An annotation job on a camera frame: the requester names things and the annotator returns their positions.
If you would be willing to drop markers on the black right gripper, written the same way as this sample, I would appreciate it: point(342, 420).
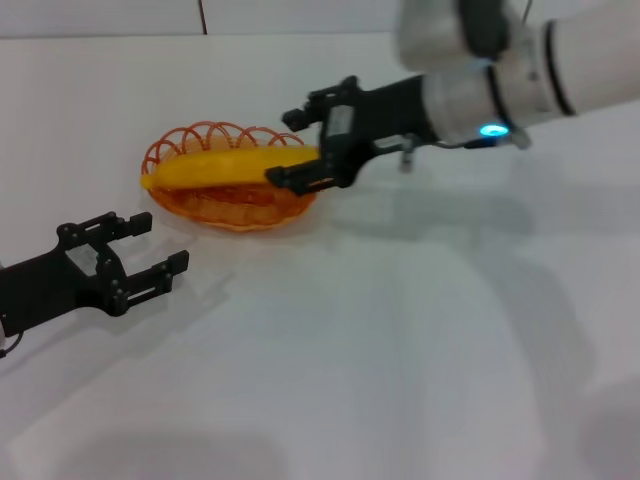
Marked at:
point(380, 120)

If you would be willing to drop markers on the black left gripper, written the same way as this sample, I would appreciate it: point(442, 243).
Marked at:
point(50, 285)

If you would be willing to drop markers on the yellow banana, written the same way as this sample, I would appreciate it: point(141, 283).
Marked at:
point(220, 167)

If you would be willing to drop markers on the orange woven plastic basket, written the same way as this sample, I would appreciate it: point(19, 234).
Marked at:
point(240, 210)

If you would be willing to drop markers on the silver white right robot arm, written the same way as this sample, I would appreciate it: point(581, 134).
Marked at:
point(575, 60)

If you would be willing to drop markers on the silver right wrist plug connector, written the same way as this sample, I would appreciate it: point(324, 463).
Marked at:
point(409, 155)

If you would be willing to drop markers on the white tablecloth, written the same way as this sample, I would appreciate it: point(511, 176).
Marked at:
point(350, 350)

